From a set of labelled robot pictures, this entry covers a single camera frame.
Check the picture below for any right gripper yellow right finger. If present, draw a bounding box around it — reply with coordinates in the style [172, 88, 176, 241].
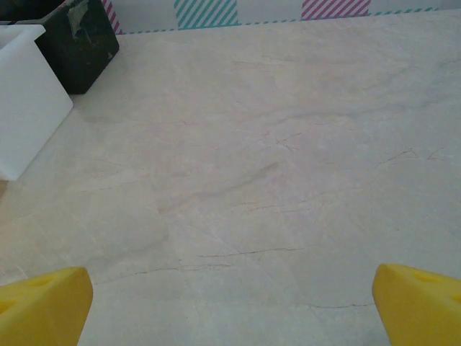
[372, 263, 461, 346]

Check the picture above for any white plastic bin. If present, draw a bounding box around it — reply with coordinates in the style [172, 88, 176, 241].
[0, 24, 75, 181]

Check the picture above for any black plastic bin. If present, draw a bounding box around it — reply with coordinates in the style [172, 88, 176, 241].
[0, 0, 120, 95]

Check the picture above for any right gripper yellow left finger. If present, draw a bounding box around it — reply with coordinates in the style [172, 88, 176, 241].
[0, 266, 94, 346]

